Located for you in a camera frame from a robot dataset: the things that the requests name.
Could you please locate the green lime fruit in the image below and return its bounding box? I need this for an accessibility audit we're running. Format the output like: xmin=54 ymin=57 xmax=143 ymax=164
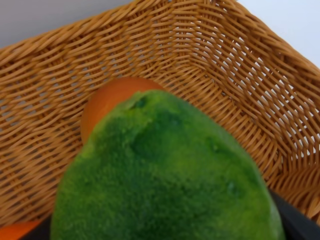
xmin=50 ymin=90 xmax=285 ymax=240

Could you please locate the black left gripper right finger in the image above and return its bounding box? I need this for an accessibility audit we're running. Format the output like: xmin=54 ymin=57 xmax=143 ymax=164
xmin=269 ymin=190 xmax=320 ymax=240

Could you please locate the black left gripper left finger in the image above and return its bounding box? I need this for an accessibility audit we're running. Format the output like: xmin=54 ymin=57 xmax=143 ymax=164
xmin=19 ymin=217 xmax=52 ymax=240

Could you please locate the orange tangerine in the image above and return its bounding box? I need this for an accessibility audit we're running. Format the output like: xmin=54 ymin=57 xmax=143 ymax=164
xmin=0 ymin=220 xmax=41 ymax=240

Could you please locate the light brown wicker basket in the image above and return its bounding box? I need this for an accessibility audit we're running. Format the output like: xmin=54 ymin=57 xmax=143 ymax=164
xmin=0 ymin=0 xmax=320 ymax=226

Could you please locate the red yellow peach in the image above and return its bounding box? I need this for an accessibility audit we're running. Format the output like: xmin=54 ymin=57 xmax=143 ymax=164
xmin=80 ymin=77 xmax=164 ymax=144

